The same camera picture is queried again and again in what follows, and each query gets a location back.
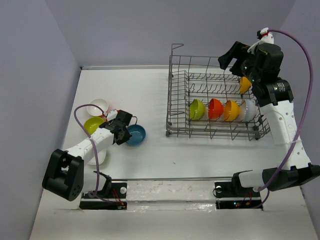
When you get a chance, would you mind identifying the small yellow bowl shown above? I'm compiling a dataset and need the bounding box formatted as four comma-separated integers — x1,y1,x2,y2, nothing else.
223,100,241,122

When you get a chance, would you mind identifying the blue bowl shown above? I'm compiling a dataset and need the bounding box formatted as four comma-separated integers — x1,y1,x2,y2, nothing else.
126,124,146,146

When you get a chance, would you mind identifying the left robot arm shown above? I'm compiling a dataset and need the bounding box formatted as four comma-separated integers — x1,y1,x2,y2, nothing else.
42,110,133,202

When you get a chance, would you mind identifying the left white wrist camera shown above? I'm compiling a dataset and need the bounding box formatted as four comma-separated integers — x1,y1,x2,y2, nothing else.
105,112,118,122

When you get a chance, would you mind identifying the white orange-bottom bowl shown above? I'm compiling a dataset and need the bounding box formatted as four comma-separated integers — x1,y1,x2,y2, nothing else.
86,98,109,117

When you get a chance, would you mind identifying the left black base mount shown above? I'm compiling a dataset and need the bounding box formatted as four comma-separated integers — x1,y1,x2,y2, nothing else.
79,172,128,211

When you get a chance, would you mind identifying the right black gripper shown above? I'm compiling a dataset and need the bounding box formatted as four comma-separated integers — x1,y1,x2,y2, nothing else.
218,41,261,85

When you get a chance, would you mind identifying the white round bowl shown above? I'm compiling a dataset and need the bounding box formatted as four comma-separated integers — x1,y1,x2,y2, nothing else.
239,99,258,122

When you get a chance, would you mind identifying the white square bowl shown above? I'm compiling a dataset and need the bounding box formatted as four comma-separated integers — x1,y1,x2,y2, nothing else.
88,149,108,166

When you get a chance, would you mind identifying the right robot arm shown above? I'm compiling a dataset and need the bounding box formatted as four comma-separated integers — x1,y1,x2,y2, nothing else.
218,41,320,196

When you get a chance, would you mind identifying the grey wire dish rack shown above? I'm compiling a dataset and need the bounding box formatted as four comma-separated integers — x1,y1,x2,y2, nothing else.
165,43,270,141

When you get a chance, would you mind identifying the large yellow bowl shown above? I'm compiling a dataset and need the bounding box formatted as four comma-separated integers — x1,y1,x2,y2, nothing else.
239,76,252,95

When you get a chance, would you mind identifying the green bowl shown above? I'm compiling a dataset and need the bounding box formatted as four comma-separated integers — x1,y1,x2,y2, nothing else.
189,99,206,121
83,116,105,135

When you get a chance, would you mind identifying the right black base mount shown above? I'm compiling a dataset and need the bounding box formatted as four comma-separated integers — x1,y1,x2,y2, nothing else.
212,173,262,210

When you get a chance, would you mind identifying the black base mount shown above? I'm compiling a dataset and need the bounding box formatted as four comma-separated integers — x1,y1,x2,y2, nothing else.
79,172,128,211
212,173,262,210

